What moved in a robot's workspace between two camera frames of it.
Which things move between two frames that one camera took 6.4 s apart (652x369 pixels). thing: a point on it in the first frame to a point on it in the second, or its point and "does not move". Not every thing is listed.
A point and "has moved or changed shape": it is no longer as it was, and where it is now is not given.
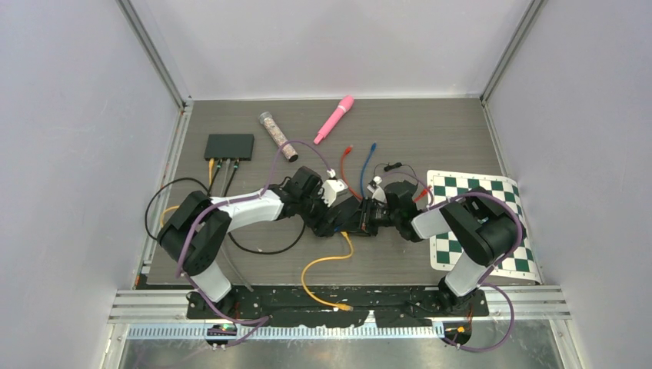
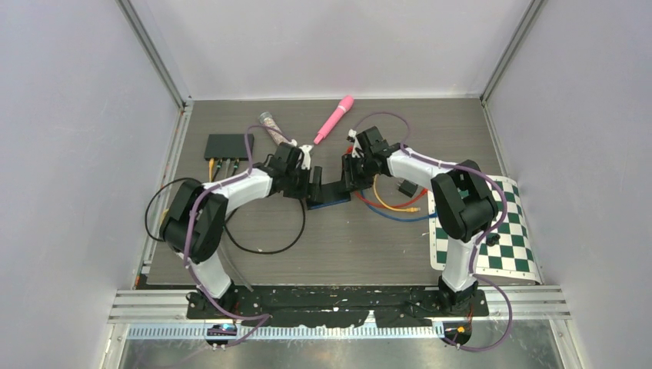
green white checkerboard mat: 445,251 does not move
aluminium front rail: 169,306 does not move
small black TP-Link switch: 344,212 has moved or changed shape
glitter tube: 266,118 does not move
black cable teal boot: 218,166 does not move
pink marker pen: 345,104 does not move
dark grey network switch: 230,146 does not move
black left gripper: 322,227 to 306,192
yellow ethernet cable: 343,307 has moved or changed shape
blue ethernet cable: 373,148 has moved or changed shape
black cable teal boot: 234,166 does not move
